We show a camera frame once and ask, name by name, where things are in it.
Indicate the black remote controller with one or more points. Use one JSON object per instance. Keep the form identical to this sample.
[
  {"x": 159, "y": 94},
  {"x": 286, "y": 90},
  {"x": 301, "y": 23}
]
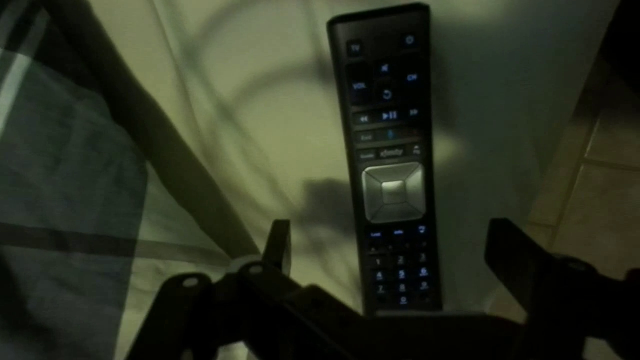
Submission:
[{"x": 386, "y": 166}]

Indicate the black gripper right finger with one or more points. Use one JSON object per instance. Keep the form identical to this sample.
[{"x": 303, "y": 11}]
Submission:
[{"x": 573, "y": 312}]

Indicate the bed with beige sheet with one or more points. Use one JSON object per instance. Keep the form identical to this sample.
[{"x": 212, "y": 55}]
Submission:
[{"x": 266, "y": 86}]

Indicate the plaid blanket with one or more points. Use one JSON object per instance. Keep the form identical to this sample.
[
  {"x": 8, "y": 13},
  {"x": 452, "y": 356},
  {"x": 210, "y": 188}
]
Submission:
[{"x": 67, "y": 201}]

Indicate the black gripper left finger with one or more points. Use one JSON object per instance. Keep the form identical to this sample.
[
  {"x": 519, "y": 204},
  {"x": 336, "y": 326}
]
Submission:
[{"x": 200, "y": 320}]

